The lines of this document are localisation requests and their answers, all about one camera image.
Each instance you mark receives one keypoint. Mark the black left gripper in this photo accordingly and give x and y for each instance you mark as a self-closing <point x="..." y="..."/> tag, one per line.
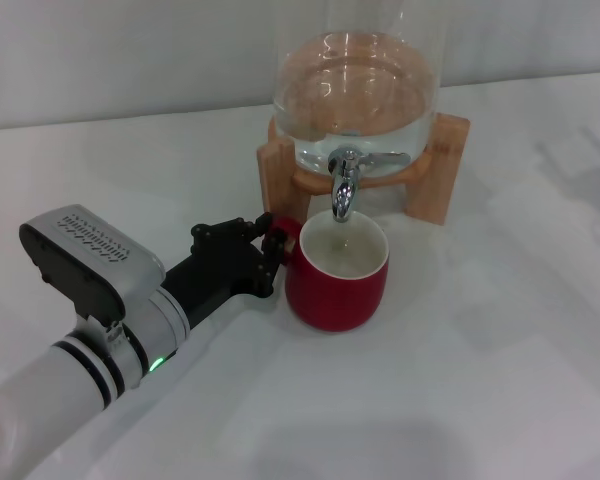
<point x="220" y="270"/>

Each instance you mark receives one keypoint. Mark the red ceramic cup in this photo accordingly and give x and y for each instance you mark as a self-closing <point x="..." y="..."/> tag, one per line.
<point x="330" y="300"/>

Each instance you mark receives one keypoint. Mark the chrome faucet tap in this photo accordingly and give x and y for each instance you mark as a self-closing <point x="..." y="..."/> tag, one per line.
<point x="342" y="195"/>

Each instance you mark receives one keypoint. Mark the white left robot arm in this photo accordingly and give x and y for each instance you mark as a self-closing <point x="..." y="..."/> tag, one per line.
<point x="55" y="390"/>

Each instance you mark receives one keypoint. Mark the glass water dispenser jar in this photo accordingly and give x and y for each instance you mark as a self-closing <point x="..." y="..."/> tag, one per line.
<point x="355" y="90"/>

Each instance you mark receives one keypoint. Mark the wooden dispenser stand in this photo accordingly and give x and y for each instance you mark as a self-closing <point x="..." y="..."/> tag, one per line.
<point x="432" y="190"/>

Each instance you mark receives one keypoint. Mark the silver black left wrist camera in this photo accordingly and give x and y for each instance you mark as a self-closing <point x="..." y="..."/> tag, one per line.
<point x="90" y="255"/>

